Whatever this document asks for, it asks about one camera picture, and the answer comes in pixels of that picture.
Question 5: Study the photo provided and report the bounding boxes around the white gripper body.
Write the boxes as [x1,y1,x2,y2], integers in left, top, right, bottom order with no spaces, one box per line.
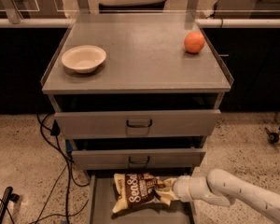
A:
[173,175,193,203]

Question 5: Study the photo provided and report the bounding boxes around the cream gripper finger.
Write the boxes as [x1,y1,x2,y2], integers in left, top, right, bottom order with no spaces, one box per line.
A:
[158,177,176,188]
[159,189,179,205]

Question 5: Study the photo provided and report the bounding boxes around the brown chip bag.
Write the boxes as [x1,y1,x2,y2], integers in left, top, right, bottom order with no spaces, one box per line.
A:
[112,173,170,214]

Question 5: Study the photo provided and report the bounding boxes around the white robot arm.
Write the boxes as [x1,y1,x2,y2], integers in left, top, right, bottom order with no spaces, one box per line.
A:
[156,169,280,224]

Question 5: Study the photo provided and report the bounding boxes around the middle grey drawer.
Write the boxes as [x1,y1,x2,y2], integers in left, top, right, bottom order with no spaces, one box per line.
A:
[72,148,206,170]

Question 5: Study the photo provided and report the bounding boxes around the grey drawer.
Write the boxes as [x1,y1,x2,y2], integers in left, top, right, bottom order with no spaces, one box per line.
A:
[86,172,198,224]
[72,148,206,170]
[55,109,220,139]

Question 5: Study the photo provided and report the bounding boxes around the top grey drawer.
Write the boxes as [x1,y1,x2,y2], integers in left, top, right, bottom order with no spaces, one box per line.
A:
[55,109,220,139]

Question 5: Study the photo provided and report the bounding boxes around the bottom grey drawer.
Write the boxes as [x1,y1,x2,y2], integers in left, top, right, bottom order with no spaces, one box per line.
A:
[86,172,198,224]

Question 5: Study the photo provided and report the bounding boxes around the grey metal drawer cabinet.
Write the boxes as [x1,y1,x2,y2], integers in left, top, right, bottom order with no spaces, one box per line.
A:
[40,12,234,224]

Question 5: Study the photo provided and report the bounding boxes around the black wheeled cart base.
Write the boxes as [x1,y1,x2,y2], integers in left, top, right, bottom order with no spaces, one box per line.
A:
[264,114,280,146]

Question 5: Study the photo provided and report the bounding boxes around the orange fruit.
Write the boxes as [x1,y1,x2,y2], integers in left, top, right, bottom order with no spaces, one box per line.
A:
[184,32,205,54]

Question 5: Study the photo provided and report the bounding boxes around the black stand foot left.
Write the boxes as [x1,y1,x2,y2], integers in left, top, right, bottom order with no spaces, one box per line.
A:
[0,187,20,224]

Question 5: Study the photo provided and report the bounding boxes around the dark chair backrest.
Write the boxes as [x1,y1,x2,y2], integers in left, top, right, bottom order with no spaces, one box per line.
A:
[98,0,168,13]

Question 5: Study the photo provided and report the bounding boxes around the black floor cable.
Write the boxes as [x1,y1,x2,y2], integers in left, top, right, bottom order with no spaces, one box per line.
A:
[0,113,91,224]

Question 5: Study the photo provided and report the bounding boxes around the white horizontal rail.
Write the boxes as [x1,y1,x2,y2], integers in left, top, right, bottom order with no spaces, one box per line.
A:
[0,19,280,28]

